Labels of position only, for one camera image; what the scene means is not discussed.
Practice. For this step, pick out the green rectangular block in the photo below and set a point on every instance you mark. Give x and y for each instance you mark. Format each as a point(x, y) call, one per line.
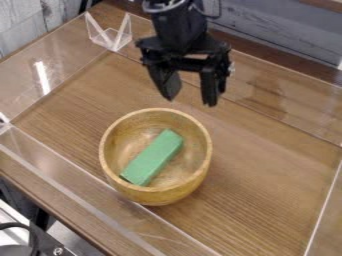
point(151, 160)

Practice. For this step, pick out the brown wooden bowl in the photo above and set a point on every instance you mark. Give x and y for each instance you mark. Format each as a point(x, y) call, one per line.
point(128, 136)

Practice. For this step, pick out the clear acrylic corner bracket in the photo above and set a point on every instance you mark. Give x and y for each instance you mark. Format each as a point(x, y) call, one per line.
point(110, 38)

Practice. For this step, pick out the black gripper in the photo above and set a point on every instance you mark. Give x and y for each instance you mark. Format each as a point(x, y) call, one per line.
point(183, 47)

